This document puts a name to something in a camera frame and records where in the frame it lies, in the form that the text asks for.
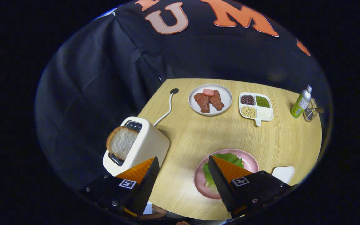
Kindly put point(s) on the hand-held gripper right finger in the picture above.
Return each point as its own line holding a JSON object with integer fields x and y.
{"x": 220, "y": 187}

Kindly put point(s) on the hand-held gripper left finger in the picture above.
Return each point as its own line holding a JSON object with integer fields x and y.
{"x": 147, "y": 184}

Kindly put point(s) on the green lettuce leaf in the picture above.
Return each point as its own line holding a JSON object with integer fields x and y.
{"x": 208, "y": 175}

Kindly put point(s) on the toasted bread slice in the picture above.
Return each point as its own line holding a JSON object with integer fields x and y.
{"x": 122, "y": 142}

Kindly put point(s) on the pink round plate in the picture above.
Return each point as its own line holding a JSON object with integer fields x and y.
{"x": 252, "y": 162}

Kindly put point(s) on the white toaster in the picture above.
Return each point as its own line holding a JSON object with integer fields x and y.
{"x": 150, "y": 143}

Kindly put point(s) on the small white square plate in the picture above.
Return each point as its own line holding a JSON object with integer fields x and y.
{"x": 283, "y": 174}

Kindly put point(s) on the pile of yellow soybeans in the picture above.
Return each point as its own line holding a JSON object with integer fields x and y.
{"x": 248, "y": 112}

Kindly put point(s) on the white divided dish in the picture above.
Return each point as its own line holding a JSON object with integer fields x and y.
{"x": 264, "y": 114}

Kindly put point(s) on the brown meat piece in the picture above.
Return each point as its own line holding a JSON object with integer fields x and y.
{"x": 202, "y": 102}
{"x": 217, "y": 100}

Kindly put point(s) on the pile of dark red beans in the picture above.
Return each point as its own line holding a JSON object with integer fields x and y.
{"x": 247, "y": 100}

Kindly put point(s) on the white round plate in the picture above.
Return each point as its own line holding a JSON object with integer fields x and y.
{"x": 225, "y": 93}

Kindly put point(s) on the pile of green beans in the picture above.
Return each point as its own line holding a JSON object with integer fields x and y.
{"x": 262, "y": 101}

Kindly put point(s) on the pink sausage slice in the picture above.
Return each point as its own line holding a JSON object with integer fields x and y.
{"x": 208, "y": 92}

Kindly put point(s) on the green bottle with silver cap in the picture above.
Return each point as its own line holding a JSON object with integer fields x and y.
{"x": 299, "y": 104}

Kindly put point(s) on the black backdrop cloth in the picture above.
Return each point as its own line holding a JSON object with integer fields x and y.
{"x": 105, "y": 78}

